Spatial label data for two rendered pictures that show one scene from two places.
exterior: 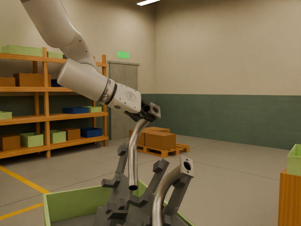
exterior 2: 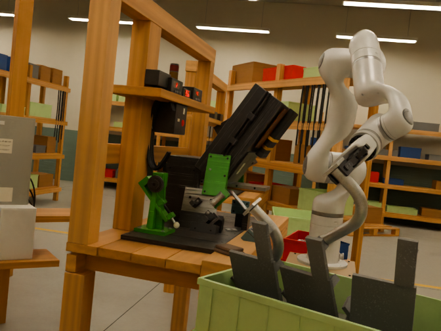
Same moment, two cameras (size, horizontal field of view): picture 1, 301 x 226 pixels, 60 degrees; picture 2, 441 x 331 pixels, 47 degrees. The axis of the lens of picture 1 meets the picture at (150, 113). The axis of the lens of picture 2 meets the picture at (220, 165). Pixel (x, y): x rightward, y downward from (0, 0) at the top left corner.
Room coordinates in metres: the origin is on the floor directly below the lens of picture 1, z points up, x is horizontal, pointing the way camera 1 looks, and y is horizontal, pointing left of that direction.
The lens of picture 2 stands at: (1.78, -0.89, 1.33)
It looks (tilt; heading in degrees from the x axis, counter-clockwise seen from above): 3 degrees down; 148
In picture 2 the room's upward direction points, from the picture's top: 6 degrees clockwise
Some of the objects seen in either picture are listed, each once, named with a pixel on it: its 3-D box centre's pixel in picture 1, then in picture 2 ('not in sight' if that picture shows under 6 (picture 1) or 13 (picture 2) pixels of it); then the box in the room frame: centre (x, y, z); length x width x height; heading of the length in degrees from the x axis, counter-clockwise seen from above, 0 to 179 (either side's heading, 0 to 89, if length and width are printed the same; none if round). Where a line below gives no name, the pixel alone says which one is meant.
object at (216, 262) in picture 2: not in sight; (255, 247); (-0.25, 0.62, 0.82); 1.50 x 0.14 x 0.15; 134
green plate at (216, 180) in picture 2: not in sight; (218, 175); (-0.35, 0.41, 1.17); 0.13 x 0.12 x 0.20; 134
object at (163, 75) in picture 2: not in sight; (157, 79); (-0.40, 0.06, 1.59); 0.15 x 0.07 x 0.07; 134
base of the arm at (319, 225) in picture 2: not in sight; (324, 238); (0.39, 0.46, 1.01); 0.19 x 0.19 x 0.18
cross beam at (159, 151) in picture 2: not in sight; (145, 154); (-0.71, 0.17, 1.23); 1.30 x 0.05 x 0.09; 134
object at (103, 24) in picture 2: not in sight; (159, 129); (-0.66, 0.22, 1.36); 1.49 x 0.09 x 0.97; 134
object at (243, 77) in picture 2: not in sight; (281, 160); (-2.91, 2.83, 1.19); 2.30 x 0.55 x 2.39; 179
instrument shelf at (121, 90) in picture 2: not in sight; (170, 101); (-0.63, 0.24, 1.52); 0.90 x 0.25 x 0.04; 134
